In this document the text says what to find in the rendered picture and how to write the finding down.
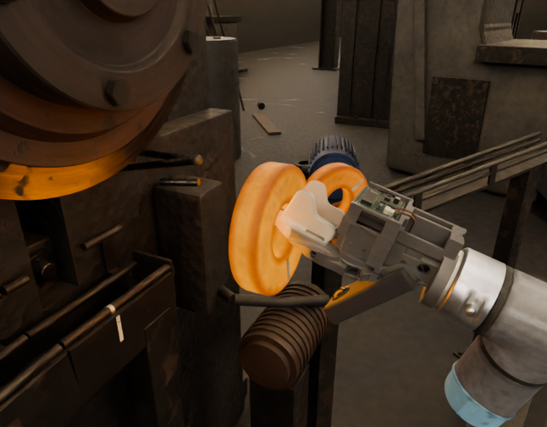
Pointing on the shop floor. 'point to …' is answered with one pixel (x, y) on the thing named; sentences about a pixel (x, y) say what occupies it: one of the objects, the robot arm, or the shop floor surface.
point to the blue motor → (339, 146)
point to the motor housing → (282, 358)
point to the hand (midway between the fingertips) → (273, 213)
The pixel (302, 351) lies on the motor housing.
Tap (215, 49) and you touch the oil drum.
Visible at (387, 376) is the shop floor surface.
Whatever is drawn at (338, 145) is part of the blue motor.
